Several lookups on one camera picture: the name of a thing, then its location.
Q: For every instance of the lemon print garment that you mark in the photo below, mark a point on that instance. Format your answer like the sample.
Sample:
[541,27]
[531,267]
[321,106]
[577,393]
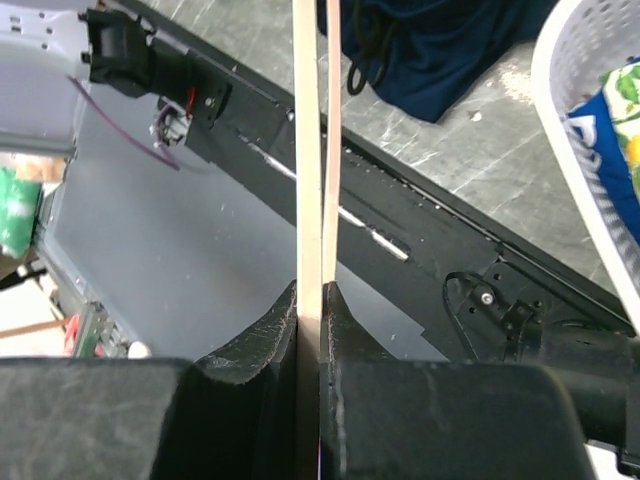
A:
[620,95]

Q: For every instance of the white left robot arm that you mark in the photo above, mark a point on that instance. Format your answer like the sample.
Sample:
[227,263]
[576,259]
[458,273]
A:
[45,47]

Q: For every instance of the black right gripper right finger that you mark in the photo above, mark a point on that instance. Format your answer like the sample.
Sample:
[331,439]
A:
[342,336]

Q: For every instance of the beige hanger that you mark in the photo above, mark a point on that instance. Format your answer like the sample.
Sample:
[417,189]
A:
[309,296]

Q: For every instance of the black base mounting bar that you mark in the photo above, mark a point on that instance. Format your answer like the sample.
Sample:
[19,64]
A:
[456,273]

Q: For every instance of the navy blue shorts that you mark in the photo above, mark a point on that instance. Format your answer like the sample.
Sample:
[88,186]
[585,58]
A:
[423,56]

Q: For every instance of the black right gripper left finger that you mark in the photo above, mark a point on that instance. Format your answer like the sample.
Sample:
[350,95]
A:
[251,352]

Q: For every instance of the white plastic laundry basket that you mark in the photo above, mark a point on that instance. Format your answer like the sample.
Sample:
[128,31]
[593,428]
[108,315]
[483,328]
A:
[579,42]

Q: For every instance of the blue garment in basket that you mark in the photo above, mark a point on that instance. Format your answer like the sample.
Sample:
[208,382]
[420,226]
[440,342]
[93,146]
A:
[592,123]

